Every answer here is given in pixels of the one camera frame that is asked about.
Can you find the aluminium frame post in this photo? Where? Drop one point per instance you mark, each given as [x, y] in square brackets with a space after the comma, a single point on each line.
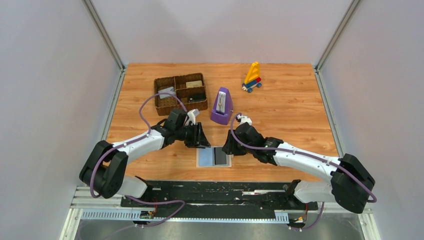
[352, 8]
[94, 15]

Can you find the white slotted cable duct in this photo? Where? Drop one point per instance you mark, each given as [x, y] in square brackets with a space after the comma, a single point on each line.
[140, 215]

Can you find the white card holder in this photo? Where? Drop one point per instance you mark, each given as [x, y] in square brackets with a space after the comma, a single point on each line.
[205, 158]

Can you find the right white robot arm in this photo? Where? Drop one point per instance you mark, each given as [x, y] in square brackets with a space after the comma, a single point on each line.
[343, 180]

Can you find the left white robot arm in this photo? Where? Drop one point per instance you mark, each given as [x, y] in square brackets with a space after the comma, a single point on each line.
[105, 168]

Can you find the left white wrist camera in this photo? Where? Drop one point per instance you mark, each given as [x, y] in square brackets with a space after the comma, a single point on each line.
[191, 117]

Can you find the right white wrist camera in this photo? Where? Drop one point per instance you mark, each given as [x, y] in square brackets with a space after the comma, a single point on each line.
[243, 119]

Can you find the brown wicker divided basket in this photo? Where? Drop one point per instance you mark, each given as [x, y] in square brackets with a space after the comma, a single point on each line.
[164, 106]

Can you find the purple metronome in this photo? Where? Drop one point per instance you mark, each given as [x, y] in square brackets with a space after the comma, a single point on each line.
[223, 107]

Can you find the beige card in basket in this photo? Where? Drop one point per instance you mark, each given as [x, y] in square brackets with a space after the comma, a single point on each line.
[194, 84]

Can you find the grey card in basket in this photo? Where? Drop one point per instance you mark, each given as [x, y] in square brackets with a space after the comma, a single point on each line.
[166, 92]

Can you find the colourful toy block car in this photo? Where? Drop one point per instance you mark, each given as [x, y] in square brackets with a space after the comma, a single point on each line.
[252, 79]

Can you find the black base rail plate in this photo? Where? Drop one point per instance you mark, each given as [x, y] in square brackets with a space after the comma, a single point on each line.
[225, 199]

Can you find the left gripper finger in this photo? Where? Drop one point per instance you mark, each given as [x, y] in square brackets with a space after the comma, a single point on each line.
[201, 140]
[191, 141]

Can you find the left aluminium frame post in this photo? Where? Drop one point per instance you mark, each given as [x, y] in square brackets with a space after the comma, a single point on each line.
[94, 15]

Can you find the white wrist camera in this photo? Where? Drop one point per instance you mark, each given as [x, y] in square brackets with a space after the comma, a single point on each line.
[243, 119]
[191, 117]

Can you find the right aluminium frame post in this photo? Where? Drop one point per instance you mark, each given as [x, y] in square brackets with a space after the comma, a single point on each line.
[352, 8]

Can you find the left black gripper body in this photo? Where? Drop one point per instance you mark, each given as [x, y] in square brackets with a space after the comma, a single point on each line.
[194, 135]

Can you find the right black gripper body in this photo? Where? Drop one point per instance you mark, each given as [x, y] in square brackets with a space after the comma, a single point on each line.
[238, 144]

